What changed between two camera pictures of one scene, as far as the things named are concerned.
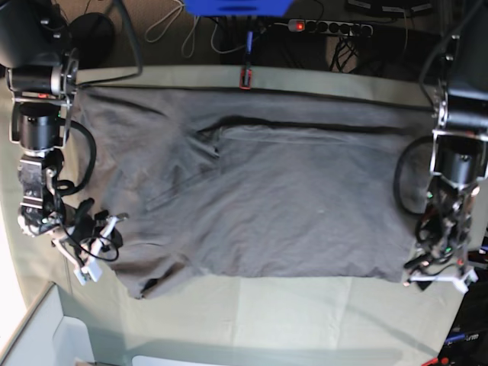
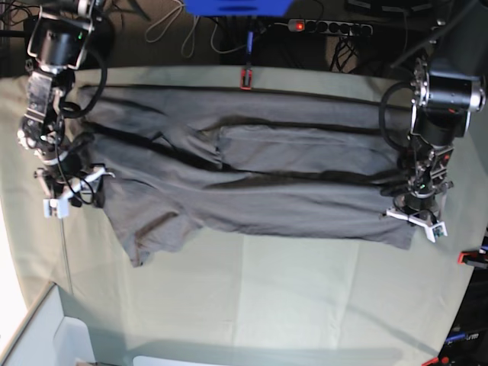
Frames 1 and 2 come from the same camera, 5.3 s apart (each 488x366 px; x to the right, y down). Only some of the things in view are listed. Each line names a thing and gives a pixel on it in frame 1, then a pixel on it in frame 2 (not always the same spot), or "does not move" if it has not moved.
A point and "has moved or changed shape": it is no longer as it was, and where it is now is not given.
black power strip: [297, 24] does not move
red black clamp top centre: [245, 73] does not move
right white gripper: [463, 281] to [428, 225]
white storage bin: [46, 337] does not move
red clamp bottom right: [441, 360] does not move
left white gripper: [92, 270] to [59, 208]
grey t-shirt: [258, 182] has moved or changed shape
